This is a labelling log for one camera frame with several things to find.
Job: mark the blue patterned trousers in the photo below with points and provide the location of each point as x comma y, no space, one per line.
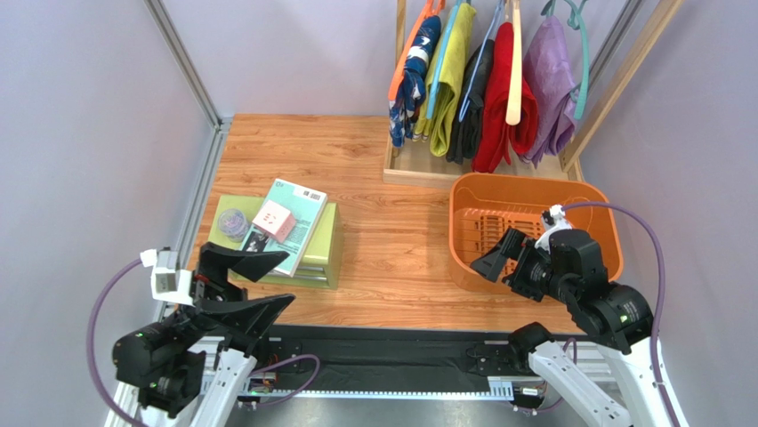
412,92

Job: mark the purple trousers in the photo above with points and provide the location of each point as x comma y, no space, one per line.
547,70

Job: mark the yellow-green trousers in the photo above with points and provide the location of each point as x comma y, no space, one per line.
438,131

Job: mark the orange plastic basket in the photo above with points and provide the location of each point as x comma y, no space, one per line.
483,206

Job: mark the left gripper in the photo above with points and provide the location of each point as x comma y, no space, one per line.
226,300

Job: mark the black trousers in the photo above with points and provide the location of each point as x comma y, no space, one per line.
467,124

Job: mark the beige hanger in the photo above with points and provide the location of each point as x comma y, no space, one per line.
513,110

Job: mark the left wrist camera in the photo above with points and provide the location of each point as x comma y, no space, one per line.
168,282

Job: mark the red trousers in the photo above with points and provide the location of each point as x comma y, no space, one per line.
498,139

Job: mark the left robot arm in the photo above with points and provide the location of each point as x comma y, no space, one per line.
189,367

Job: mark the aluminium frame post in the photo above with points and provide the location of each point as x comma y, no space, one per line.
161,16

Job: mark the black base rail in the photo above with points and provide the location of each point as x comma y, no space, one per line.
382,363

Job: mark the teal book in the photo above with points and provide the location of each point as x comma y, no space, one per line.
307,205

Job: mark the light blue hanger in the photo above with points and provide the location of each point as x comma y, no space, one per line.
443,45

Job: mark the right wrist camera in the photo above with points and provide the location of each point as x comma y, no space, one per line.
554,220

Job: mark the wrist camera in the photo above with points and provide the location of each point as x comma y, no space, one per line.
168,282
554,220

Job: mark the wooden clothes rack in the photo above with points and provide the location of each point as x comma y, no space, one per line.
634,33

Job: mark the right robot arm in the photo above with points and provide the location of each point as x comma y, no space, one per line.
620,322

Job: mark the pink cube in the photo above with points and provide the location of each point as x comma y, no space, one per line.
274,220

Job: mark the green box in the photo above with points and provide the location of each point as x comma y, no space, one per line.
322,259

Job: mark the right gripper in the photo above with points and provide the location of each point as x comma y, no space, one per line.
520,269

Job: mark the orange hanger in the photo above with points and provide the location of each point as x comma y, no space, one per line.
404,43

